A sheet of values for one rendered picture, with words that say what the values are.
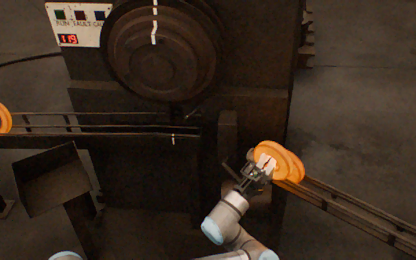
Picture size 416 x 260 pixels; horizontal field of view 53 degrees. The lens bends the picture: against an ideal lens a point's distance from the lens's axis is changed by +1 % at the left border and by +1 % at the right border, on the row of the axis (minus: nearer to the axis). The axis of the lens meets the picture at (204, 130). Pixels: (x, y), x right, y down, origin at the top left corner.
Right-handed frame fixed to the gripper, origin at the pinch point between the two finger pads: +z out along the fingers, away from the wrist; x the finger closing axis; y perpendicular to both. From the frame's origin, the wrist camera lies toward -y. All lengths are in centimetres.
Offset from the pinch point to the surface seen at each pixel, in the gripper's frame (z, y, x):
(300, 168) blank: 6.2, -11.7, -6.8
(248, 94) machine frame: 20.8, -3.2, 26.8
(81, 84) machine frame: -18, 8, 88
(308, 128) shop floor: 78, -110, 36
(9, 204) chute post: -81, -64, 138
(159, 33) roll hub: 1, 42, 41
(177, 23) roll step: 8, 42, 39
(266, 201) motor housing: -4.9, -34.4, 3.7
